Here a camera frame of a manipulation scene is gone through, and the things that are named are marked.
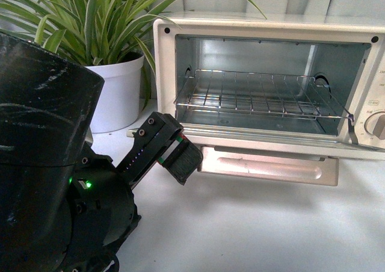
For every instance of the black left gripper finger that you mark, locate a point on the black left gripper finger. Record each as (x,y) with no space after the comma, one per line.
(183,161)

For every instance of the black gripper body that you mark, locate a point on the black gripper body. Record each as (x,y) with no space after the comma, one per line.
(64,207)

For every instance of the glass oven door with handle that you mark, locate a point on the glass oven door with handle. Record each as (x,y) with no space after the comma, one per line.
(270,166)

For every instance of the cream Toshiba toaster oven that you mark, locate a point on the cream Toshiba toaster oven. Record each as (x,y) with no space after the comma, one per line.
(347,53)

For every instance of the white plant pot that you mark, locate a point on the white plant pot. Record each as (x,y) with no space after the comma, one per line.
(118,105)

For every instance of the green spider plant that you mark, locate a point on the green spider plant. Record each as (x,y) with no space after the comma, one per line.
(89,32)

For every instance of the lower timer knob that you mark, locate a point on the lower timer knob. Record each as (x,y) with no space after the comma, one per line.
(374,125)

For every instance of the wire oven rack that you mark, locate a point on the wire oven rack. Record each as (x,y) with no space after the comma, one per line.
(296,96)

